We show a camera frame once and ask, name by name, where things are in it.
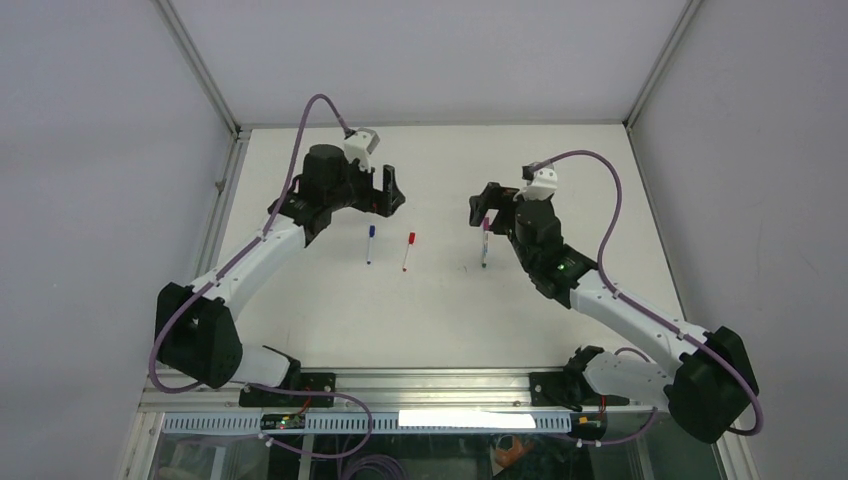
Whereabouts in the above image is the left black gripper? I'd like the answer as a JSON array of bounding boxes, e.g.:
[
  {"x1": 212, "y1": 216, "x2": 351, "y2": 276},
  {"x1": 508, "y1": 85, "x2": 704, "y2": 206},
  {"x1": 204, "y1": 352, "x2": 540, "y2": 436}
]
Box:
[{"x1": 326, "y1": 151, "x2": 403, "y2": 217}]

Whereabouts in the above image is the white pen blue end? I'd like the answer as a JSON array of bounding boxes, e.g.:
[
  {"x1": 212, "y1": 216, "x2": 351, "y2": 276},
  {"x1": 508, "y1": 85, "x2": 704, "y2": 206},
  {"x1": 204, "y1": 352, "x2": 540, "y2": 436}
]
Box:
[{"x1": 366, "y1": 234, "x2": 374, "y2": 265}]

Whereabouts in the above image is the white pen red end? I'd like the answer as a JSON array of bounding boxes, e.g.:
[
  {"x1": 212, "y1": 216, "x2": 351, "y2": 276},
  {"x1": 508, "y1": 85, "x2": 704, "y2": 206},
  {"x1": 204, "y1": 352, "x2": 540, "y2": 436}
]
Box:
[{"x1": 402, "y1": 243, "x2": 413, "y2": 272}]

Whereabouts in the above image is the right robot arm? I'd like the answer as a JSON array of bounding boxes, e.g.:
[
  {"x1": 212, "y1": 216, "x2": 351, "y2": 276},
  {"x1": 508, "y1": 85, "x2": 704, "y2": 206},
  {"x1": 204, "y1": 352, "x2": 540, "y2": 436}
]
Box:
[{"x1": 469, "y1": 182, "x2": 759, "y2": 443}]

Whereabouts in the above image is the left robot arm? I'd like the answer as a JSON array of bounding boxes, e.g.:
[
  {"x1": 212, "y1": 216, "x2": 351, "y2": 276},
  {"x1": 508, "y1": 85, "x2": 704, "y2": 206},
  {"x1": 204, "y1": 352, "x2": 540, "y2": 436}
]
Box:
[{"x1": 150, "y1": 144, "x2": 405, "y2": 406}]

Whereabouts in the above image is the orange object below table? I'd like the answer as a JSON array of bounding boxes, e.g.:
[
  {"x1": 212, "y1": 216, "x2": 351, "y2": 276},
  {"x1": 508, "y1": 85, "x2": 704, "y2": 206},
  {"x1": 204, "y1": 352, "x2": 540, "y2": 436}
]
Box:
[{"x1": 492, "y1": 435, "x2": 535, "y2": 469}]

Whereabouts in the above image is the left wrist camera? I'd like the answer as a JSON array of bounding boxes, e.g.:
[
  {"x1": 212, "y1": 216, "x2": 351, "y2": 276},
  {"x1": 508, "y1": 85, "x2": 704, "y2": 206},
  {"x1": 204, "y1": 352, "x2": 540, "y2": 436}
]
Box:
[{"x1": 343, "y1": 128, "x2": 380, "y2": 172}]

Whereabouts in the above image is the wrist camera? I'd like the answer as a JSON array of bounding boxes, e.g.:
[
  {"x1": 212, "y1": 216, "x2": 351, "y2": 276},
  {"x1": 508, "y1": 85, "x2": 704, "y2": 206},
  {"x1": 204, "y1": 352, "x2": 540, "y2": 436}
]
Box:
[
  {"x1": 343, "y1": 128, "x2": 380, "y2": 172},
  {"x1": 513, "y1": 163, "x2": 558, "y2": 201}
]

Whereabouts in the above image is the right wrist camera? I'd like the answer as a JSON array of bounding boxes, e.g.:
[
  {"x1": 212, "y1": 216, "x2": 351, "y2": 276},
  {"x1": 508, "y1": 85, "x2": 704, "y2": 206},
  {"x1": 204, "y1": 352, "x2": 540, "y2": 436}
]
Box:
[{"x1": 513, "y1": 163, "x2": 558, "y2": 201}]

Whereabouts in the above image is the aluminium frame rail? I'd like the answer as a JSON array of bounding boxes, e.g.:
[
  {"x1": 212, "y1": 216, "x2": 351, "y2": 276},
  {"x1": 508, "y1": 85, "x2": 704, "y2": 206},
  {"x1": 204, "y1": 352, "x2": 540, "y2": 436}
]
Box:
[{"x1": 139, "y1": 367, "x2": 664, "y2": 413}]

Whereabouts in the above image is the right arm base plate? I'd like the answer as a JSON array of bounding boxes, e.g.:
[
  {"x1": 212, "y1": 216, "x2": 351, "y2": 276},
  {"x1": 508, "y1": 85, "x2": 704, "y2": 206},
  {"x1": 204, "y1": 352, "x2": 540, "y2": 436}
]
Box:
[{"x1": 528, "y1": 371, "x2": 600, "y2": 411}]

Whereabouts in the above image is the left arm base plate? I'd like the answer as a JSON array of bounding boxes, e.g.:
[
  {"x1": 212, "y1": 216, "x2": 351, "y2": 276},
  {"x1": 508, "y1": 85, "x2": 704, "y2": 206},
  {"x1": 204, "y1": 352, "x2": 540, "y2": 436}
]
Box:
[{"x1": 238, "y1": 372, "x2": 336, "y2": 408}]

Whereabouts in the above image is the white slotted cable duct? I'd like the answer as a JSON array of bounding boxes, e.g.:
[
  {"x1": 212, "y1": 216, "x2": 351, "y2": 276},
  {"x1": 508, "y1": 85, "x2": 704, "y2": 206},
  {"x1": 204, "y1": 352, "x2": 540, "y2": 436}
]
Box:
[{"x1": 162, "y1": 409, "x2": 572, "y2": 436}]

